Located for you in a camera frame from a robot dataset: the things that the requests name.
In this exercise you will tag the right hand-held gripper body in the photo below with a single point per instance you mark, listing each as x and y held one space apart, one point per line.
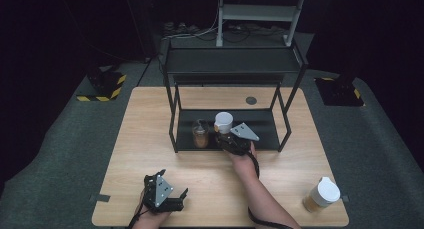
241 135

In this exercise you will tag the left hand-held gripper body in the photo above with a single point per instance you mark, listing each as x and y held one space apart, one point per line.
160 192

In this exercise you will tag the black metal two-tier rack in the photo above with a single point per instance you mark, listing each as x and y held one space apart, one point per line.
233 60

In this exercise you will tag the person's left hand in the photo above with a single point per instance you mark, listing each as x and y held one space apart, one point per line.
151 215

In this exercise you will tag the person's right hand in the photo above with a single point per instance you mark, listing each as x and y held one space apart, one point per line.
243 164

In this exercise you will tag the round dark table grommet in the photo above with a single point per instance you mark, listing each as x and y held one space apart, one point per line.
251 100

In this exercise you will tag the grey tape strip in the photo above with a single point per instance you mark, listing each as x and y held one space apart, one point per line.
345 198
100 198

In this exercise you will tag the yellow-black striped stand base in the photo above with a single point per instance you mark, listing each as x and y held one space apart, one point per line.
340 92
103 85

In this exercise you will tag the grey metal stand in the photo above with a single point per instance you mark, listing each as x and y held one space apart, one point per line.
258 12

